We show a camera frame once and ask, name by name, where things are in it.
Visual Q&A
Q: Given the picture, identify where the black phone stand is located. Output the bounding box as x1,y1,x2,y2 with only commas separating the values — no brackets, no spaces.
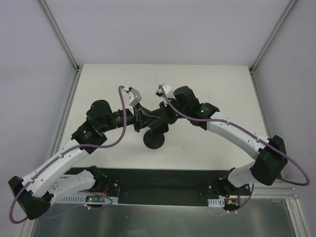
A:
143,129,165,150

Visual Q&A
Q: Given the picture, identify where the black smartphone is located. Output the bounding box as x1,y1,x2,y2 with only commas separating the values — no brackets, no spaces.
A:
150,108,169,136

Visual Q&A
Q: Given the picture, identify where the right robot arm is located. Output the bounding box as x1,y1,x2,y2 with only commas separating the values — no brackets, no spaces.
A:
156,85,288,197

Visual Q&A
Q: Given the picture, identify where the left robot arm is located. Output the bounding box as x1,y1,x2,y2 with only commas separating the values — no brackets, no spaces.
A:
8,100,165,224

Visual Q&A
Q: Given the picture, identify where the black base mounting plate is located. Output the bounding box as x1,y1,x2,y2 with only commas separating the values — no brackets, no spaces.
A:
64,167,282,205

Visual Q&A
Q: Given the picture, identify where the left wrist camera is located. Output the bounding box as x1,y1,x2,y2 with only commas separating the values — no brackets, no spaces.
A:
122,87,142,108

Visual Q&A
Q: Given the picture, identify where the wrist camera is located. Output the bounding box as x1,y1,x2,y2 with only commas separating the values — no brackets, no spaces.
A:
156,84,174,98
122,87,142,108

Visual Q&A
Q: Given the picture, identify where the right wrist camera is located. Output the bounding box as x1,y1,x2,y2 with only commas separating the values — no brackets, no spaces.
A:
156,84,174,98

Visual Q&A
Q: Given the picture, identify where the right white cable duct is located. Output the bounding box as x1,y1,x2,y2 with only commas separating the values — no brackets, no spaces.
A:
207,197,240,208

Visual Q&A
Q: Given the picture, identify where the white cable duct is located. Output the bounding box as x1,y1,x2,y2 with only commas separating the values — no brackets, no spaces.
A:
56,194,119,205
207,197,240,208

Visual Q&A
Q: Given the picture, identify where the left white cable duct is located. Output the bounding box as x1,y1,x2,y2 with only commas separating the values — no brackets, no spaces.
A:
56,194,119,205

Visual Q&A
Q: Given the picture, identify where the left aluminium frame post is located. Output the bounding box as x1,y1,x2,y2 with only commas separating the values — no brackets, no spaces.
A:
37,0,80,73

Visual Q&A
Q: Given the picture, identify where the aluminium frame post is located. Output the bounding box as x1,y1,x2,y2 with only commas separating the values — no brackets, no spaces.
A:
37,0,80,73
249,0,300,75

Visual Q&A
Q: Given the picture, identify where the right aluminium frame post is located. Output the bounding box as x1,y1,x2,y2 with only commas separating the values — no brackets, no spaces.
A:
249,0,300,75

